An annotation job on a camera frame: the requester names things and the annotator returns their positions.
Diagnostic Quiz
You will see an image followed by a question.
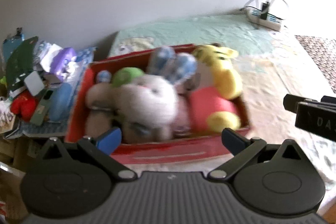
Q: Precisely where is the dark green bag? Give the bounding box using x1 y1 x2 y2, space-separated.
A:
6 36 39 92

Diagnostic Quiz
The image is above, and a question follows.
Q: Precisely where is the yellow tiger plush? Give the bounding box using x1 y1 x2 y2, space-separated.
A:
189 44 243 135

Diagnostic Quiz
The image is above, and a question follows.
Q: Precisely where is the white power strip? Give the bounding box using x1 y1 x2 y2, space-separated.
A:
245 7 284 31

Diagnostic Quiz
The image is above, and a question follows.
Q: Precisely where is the green plush toy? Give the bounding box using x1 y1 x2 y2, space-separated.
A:
111 67 145 88

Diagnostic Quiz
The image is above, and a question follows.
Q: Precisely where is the red cardboard box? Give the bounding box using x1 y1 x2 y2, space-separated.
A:
66 45 250 164

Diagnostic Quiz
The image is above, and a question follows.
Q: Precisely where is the red small plush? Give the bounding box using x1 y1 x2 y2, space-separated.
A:
10 90 39 122

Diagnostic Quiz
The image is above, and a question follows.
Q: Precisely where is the purple tissue pack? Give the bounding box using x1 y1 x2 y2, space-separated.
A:
50 47 77 82

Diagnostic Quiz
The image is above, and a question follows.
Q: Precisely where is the brown patterned blanket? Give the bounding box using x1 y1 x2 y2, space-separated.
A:
295 35 336 93

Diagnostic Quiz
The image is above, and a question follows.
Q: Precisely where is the light blue bottle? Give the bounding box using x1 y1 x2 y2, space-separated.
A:
48 83 72 122

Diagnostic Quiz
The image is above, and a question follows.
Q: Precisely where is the black power adapter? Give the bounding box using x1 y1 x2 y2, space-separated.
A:
260 1 270 20

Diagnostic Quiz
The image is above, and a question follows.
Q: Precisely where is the white bunny plush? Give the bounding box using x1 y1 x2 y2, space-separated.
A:
85 45 198 144

